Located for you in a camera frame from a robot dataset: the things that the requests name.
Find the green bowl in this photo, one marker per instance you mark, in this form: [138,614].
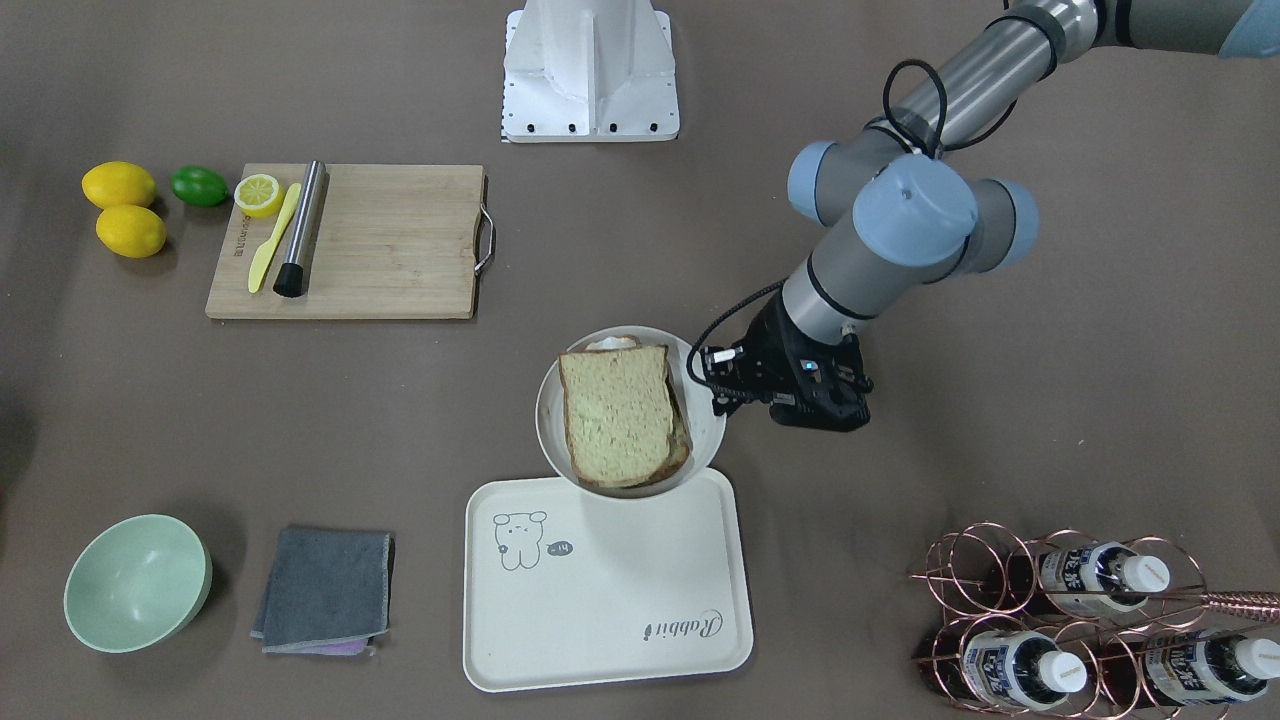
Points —
[137,584]

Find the bread slice bottom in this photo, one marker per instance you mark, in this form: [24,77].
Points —
[642,445]

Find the bottle upper in rack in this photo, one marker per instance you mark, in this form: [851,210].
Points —
[1101,579]

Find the white round plate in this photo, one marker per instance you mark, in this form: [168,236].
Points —
[706,429]

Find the yellow plastic knife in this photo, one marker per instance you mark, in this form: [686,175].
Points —
[264,254]

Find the yellow lemon upper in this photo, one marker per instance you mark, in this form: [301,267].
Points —
[116,183]

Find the cream rabbit tray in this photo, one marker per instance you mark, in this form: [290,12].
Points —
[563,587]

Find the steel cylinder muddler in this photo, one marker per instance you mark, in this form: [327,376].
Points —
[292,278]

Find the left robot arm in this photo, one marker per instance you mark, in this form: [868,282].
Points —
[897,216]

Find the bread slice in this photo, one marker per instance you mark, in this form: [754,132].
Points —
[642,445]
[597,384]

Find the green lime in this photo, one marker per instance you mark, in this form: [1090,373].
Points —
[199,186]

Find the wooden cutting board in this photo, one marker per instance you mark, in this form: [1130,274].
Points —
[392,242]

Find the copper wire bottle rack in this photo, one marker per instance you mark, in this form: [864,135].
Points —
[983,577]

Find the bottle lower rack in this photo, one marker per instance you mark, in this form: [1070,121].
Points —
[1207,668]
[1020,670]

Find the grey folded cloth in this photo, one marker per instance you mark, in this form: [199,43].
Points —
[327,593]

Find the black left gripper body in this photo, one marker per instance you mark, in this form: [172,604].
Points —
[767,347]

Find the yellow lemon lower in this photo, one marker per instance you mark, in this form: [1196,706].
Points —
[131,231]

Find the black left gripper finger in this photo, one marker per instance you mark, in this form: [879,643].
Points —
[725,404]

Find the yellow lemon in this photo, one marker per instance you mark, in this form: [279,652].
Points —
[131,231]
[116,183]

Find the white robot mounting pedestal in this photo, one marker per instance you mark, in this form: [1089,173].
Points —
[589,72]

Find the fried egg toy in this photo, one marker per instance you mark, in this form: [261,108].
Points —
[613,343]

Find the half lemon slice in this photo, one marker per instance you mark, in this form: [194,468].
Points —
[259,196]

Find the bread slice top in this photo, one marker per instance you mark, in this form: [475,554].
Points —
[597,384]

